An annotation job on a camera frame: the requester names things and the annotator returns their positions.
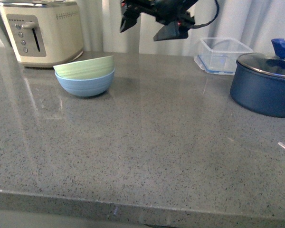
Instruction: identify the dark blue saucepan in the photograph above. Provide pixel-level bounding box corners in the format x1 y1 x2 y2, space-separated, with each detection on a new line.
230 62 285 118

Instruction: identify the blue plastic bowl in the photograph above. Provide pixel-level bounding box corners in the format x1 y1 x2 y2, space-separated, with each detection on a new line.
55 69 115 97

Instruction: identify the white curtain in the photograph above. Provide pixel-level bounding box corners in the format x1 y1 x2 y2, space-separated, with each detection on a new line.
0 0 285 57

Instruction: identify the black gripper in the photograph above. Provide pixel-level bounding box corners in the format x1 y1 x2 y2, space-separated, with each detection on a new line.
120 0 197 41

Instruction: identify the cream four-slot toaster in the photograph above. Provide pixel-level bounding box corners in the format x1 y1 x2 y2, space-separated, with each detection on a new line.
0 0 84 67

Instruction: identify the green plastic bowl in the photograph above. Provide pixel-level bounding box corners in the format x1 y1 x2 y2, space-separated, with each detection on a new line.
53 56 114 80

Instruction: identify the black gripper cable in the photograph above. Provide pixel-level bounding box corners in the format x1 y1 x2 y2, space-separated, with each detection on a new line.
190 0 220 30

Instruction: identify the clear plastic food container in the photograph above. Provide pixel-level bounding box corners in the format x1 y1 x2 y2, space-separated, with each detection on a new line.
193 37 253 75

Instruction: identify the glass lid blue knob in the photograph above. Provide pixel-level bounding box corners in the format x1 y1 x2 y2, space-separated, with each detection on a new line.
237 38 285 79

